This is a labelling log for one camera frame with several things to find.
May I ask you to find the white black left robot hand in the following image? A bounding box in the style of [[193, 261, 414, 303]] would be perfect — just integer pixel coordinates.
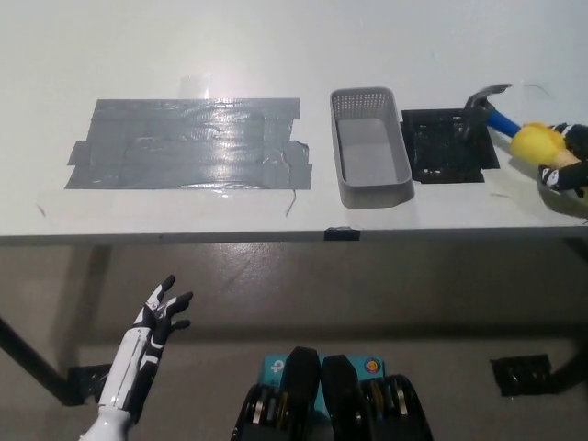
[[97, 274, 194, 422]]

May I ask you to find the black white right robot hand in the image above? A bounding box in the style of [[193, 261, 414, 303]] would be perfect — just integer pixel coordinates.
[[537, 122, 588, 197]]

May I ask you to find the hammer with yellow cloth wrap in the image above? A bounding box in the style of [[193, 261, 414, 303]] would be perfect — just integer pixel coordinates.
[[460, 83, 588, 198]]

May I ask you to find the black teal robot torso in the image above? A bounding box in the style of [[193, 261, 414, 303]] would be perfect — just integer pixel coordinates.
[[232, 346, 435, 441]]

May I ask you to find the black taped floor plate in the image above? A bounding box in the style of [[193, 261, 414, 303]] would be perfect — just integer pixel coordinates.
[[62, 362, 114, 408], [490, 354, 554, 397]]

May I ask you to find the black metal table leg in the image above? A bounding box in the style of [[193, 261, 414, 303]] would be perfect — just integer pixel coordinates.
[[548, 337, 588, 380], [0, 316, 70, 405]]

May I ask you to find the black square pad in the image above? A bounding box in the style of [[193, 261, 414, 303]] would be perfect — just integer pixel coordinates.
[[401, 107, 501, 186]]

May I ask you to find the grey plastic basket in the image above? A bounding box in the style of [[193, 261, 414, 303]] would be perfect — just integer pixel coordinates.
[[329, 85, 414, 210]]

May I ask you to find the small black tape piece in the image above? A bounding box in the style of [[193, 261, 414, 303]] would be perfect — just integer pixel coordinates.
[[323, 226, 360, 243]]

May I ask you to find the grey duct tape patch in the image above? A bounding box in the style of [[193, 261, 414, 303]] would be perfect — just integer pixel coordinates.
[[63, 96, 313, 191]]

